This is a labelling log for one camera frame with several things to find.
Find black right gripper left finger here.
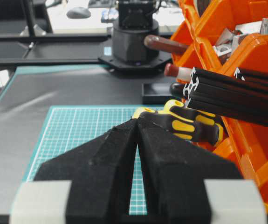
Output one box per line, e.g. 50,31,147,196
34,119,137,224

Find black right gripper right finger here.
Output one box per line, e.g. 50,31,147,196
137,118,242,224

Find black aluminium frame profile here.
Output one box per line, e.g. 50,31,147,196
183,67,268,127

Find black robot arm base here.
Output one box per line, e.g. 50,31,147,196
98,0,171,71

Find orange container rack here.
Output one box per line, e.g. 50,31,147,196
172,0,268,212

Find green cutting mat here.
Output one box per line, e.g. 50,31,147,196
26,105,166,216

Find small black tray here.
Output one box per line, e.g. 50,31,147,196
142,83,180,105

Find aluminium corner brackets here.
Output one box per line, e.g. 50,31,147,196
213,18,268,63

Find grey computer mouse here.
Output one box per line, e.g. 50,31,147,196
66,7,91,19

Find black handled tool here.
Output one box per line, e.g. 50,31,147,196
169,82,185,98

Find red white handled tool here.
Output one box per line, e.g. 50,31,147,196
164,63,192,82

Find brown handled tool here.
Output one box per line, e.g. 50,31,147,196
144,35,189,55

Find black aluminium support frame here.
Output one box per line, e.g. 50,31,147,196
0,0,109,67

